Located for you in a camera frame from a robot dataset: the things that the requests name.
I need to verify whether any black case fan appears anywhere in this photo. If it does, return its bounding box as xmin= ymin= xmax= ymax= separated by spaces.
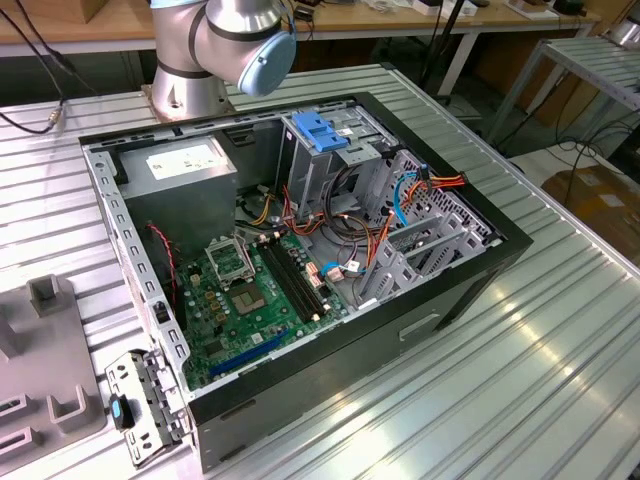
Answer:
xmin=144 ymin=222 xmax=184 ymax=331

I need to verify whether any green motherboard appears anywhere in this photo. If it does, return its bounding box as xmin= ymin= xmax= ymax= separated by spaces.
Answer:
xmin=177 ymin=232 xmax=351 ymax=391

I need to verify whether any red black fan wire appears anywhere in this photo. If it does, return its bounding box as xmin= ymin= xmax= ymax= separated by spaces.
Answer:
xmin=146 ymin=222 xmax=180 ymax=307

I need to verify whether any blue plastic drive latch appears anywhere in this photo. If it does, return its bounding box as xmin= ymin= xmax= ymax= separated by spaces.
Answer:
xmin=291 ymin=110 xmax=350 ymax=153

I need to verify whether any wooden desk white frame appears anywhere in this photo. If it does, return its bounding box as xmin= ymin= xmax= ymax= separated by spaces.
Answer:
xmin=0 ymin=0 xmax=604 ymax=99

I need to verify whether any grey metal drive cage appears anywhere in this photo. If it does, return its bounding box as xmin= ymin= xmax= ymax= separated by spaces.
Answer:
xmin=276 ymin=105 xmax=401 ymax=221

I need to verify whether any black blue retainer latch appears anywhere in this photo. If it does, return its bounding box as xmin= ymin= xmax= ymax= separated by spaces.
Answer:
xmin=108 ymin=393 xmax=135 ymax=432

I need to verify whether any grey metal disk bay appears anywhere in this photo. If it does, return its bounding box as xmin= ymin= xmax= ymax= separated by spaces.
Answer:
xmin=355 ymin=148 xmax=504 ymax=312

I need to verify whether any red orange wire bundle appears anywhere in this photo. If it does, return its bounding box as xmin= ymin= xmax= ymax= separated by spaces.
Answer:
xmin=281 ymin=187 xmax=329 ymax=237

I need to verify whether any black RAM slot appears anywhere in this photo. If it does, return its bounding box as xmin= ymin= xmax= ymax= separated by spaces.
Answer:
xmin=275 ymin=236 xmax=330 ymax=317
xmin=257 ymin=242 xmax=310 ymax=324
xmin=263 ymin=240 xmax=316 ymax=322
xmin=269 ymin=238 xmax=323 ymax=320

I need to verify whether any metal slat side table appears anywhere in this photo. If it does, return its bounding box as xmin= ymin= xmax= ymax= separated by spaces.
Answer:
xmin=487 ymin=37 xmax=640 ymax=146

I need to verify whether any metal socket cover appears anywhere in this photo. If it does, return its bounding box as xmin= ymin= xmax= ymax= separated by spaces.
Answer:
xmin=203 ymin=238 xmax=255 ymax=287

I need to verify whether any brown cardboard box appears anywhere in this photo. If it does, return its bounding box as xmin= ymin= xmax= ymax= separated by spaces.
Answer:
xmin=541 ymin=164 xmax=640 ymax=264
xmin=472 ymin=35 xmax=544 ymax=94

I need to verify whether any grey power supply unit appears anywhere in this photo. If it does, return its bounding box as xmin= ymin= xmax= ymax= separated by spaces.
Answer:
xmin=113 ymin=135 xmax=239 ymax=257

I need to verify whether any CPU socket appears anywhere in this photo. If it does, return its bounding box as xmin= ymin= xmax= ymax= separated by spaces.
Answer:
xmin=228 ymin=283 xmax=266 ymax=316

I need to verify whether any grey parts rack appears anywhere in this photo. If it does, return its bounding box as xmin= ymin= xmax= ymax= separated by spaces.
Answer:
xmin=0 ymin=273 xmax=109 ymax=456

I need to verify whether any blue data wire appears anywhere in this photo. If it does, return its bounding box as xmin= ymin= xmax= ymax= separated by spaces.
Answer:
xmin=319 ymin=167 xmax=429 ymax=282

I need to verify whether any black PC case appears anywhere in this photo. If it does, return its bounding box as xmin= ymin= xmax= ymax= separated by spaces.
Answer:
xmin=77 ymin=89 xmax=534 ymax=474

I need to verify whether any yellow black wire bundle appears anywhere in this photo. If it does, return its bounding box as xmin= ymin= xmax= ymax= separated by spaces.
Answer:
xmin=239 ymin=192 xmax=276 ymax=226

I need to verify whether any metal card retainer bracket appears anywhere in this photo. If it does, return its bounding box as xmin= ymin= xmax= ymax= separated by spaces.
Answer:
xmin=103 ymin=348 xmax=194 ymax=469

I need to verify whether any blue expansion slot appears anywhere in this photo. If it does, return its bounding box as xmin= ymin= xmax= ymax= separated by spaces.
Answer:
xmin=208 ymin=327 xmax=290 ymax=377

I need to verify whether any orange red yellow power wire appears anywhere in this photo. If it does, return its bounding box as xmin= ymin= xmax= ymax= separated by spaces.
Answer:
xmin=369 ymin=168 xmax=469 ymax=269

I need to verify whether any wire locking lever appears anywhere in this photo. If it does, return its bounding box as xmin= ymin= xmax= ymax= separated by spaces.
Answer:
xmin=242 ymin=235 xmax=258 ymax=277

